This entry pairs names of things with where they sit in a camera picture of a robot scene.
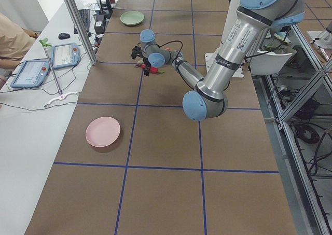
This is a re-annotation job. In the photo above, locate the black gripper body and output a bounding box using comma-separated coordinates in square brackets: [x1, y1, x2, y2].
[142, 59, 151, 72]

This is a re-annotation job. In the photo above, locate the red chili pepper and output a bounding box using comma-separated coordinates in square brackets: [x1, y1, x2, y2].
[150, 66, 165, 74]

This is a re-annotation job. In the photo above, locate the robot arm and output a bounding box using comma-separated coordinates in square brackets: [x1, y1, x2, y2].
[140, 0, 306, 121]

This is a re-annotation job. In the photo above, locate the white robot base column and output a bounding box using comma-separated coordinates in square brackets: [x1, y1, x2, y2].
[204, 0, 260, 78]

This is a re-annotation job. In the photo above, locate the purple eggplant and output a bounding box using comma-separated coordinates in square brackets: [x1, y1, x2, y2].
[135, 60, 144, 67]

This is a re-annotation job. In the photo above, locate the green plastic plate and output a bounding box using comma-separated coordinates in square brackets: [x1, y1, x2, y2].
[120, 11, 145, 26]

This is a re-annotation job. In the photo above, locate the black power adapter box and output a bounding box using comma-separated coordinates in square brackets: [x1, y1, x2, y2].
[94, 14, 105, 34]

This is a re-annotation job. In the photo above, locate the pink plastic plate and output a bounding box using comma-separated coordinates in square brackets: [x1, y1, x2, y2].
[85, 116, 121, 147]

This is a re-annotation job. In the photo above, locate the far blue teach pendant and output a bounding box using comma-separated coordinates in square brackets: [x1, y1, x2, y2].
[51, 43, 80, 69]

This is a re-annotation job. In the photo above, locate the blue teach pendant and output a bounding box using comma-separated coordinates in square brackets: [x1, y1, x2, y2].
[10, 60, 50, 88]
[51, 43, 80, 69]

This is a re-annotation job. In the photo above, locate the black keyboard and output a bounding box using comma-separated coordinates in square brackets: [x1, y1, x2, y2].
[78, 9, 90, 32]

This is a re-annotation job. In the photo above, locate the black computer mouse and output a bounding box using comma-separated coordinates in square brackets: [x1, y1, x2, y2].
[58, 33, 71, 40]

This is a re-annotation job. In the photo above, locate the white curved stand base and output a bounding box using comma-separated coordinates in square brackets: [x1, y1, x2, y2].
[44, 92, 80, 108]

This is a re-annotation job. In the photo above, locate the metal rod green clip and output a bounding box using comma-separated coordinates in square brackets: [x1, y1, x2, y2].
[39, 38, 63, 98]

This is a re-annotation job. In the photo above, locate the near blue teach pendant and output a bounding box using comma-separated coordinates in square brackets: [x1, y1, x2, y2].
[10, 60, 50, 88]

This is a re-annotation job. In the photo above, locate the white plastic bin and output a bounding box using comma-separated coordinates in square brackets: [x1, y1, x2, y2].
[250, 50, 294, 76]

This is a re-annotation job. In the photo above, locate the seated person beige shirt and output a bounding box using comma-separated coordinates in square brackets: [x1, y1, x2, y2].
[1, 13, 41, 70]

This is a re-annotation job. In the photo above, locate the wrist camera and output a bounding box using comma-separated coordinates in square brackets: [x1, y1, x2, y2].
[131, 46, 143, 60]

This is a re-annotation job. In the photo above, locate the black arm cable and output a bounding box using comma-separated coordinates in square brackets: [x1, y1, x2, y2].
[158, 39, 185, 72]

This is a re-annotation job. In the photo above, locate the aluminium frame post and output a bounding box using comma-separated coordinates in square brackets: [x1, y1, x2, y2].
[64, 0, 97, 65]

